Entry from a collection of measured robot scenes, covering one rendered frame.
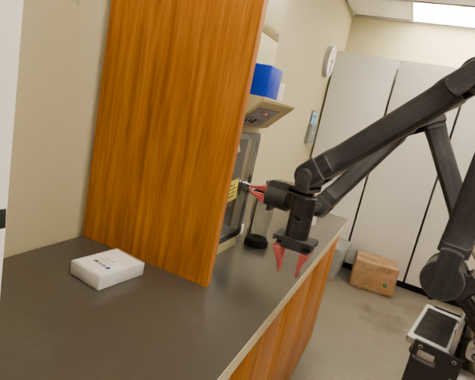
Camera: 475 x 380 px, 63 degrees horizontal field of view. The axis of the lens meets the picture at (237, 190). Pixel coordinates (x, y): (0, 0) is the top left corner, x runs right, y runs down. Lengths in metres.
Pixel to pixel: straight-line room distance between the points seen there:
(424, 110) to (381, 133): 0.09
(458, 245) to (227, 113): 0.63
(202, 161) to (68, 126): 0.44
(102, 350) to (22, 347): 0.15
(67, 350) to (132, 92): 0.73
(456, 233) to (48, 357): 0.81
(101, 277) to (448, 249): 0.80
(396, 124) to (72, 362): 0.79
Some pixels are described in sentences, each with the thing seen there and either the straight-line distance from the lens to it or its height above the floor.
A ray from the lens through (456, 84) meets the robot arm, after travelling 0.82.
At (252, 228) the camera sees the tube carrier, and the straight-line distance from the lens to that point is 1.55.
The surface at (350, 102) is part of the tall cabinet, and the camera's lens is 4.22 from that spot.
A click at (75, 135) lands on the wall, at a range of 1.34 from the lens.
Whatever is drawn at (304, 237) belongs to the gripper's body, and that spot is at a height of 1.20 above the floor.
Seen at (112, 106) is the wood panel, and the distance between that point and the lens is 1.30.
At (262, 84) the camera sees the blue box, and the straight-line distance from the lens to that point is 1.16.
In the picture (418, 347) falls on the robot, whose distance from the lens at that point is 1.04.
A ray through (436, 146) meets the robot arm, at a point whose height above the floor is 1.47.
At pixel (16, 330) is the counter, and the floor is 0.94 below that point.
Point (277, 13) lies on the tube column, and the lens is 1.44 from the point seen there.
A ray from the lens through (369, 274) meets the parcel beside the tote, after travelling 4.00.
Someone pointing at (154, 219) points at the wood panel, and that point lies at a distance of 1.23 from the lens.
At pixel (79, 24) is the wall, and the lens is 1.31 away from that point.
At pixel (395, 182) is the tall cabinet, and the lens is 4.18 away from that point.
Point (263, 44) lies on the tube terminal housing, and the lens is 1.36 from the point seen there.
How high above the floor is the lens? 1.48
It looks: 12 degrees down
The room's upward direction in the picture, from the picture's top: 12 degrees clockwise
